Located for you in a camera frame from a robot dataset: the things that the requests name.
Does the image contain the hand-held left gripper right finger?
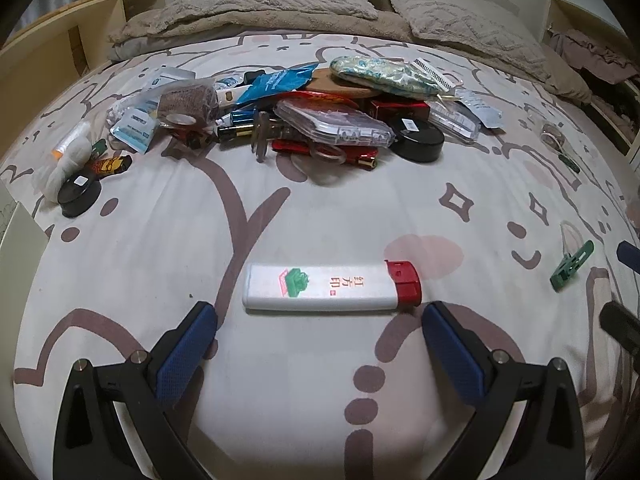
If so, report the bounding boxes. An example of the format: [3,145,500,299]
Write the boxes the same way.
[422,301,583,480]

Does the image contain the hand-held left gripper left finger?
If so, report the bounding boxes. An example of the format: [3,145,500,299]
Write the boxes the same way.
[52,301,218,480]

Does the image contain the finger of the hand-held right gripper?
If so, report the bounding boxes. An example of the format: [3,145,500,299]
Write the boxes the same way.
[616,241,640,275]
[599,301,640,356]

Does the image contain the green clothespin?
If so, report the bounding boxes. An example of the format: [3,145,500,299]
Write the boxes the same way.
[549,240,596,292]

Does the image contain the clear plastic loop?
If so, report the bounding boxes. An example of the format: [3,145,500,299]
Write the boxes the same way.
[560,220,586,256]

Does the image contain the white lighter with red cap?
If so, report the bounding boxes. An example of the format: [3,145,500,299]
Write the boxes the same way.
[242,259,423,315]

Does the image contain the yellow red snack packet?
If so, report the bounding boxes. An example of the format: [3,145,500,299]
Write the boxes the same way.
[89,155,133,177]

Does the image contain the white cardboard box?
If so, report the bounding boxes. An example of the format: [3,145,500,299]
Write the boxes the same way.
[0,182,51,281]

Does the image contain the large black round tin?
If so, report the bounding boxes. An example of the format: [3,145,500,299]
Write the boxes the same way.
[389,116,446,163]

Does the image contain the clear-handled scissors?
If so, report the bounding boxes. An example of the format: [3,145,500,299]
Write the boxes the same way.
[252,110,351,186]

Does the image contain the bunny printed blanket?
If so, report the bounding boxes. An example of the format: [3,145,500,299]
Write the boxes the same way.
[0,30,640,480]

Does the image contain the small black round tin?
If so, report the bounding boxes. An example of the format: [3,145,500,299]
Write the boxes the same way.
[57,174,102,218]

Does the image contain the pile of pinkish clothes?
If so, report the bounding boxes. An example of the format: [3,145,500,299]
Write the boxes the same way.
[547,27,640,86]

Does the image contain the white sachets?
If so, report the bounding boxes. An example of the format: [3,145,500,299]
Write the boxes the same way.
[457,89,506,130]

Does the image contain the white rolled cloth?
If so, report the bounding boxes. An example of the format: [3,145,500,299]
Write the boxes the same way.
[32,122,96,203]

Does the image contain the ribbed clear case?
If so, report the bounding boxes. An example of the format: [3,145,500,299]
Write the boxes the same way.
[427,102,483,146]

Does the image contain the black gold battery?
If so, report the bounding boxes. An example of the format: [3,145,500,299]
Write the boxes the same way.
[216,122,258,145]

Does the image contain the red gold-tipped pen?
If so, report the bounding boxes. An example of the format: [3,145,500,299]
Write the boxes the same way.
[272,139,378,168]

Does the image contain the red box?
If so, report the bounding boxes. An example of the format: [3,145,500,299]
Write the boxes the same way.
[370,100,431,122]

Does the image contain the clear plastic case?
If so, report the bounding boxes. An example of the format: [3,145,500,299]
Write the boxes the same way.
[273,98,396,148]

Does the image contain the white comb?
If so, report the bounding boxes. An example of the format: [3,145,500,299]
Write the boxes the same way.
[412,58,463,92]

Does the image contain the small white blue packet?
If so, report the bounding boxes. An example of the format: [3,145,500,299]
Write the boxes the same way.
[145,66,196,93]

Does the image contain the blue foil packet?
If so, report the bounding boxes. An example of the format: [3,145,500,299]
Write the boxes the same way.
[235,63,321,108]

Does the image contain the floral pouch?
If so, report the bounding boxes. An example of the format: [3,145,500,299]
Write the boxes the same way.
[331,56,453,98]

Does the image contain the quilted beige pillow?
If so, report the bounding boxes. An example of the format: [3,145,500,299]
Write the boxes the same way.
[122,0,381,43]
[387,0,546,68]

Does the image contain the wooden shelf unit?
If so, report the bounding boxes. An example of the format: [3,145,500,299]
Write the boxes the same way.
[0,0,167,126]

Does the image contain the wall cubby shelf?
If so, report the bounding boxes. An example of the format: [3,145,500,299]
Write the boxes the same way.
[542,0,640,156]

